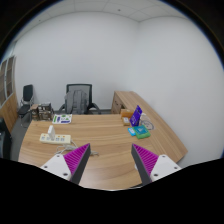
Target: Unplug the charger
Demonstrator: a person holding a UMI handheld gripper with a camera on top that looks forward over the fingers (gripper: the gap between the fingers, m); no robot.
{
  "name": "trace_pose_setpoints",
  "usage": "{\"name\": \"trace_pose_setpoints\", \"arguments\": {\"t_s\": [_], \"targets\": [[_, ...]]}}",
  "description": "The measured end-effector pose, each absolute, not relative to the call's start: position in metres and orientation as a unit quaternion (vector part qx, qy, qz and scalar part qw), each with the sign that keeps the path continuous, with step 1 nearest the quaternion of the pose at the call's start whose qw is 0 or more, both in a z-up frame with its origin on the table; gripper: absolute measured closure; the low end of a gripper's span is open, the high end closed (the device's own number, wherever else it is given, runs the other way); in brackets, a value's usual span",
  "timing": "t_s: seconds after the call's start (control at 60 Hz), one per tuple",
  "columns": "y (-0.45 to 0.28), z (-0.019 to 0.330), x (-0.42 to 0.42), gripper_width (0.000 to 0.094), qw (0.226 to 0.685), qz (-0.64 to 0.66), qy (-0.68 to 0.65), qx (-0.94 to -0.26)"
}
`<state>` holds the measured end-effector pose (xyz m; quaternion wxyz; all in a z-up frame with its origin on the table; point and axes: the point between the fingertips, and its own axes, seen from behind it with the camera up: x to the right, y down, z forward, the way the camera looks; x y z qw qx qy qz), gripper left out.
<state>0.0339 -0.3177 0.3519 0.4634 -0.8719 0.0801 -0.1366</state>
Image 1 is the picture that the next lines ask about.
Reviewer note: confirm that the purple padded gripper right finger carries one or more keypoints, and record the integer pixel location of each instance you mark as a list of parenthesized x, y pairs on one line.
[(152, 167)]

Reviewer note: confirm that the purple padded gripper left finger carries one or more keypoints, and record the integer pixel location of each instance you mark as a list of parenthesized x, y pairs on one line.
[(69, 166)]

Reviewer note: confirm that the white charger plug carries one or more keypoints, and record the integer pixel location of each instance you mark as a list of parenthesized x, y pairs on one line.
[(51, 132)]

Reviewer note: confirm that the cream white power strip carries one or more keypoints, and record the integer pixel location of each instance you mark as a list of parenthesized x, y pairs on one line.
[(58, 139)]

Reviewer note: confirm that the green flat box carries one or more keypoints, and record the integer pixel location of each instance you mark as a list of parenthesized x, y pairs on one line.
[(141, 132)]

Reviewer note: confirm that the small blue box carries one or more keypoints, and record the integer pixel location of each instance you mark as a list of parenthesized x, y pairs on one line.
[(131, 131)]

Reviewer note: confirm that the purple standing box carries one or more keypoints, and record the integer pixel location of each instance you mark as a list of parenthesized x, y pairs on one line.
[(134, 120)]

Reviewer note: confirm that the clear plastic bag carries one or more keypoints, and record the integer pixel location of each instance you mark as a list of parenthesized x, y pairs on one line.
[(145, 120)]

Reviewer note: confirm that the small tan box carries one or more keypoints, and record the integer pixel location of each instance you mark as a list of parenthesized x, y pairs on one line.
[(125, 121)]

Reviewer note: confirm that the white green printed box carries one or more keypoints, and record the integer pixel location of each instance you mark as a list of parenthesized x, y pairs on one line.
[(62, 119)]

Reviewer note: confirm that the brown cardboard box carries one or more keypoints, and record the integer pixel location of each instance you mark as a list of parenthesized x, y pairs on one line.
[(126, 113)]

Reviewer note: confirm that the dark small drawer rack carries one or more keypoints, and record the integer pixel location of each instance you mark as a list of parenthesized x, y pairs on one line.
[(45, 111)]

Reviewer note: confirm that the grey backpack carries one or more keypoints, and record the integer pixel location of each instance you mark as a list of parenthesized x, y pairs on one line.
[(76, 102)]

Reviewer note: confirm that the wooden side cabinet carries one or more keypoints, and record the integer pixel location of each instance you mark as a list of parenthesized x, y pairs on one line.
[(124, 100)]

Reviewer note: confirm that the black visitor chair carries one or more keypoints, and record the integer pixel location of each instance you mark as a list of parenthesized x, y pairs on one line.
[(26, 101)]

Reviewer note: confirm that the black mesh office chair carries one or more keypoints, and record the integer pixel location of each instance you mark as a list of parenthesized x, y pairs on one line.
[(87, 88)]

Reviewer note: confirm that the wooden bookshelf cabinet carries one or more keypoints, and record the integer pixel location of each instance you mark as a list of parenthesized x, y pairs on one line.
[(8, 99)]

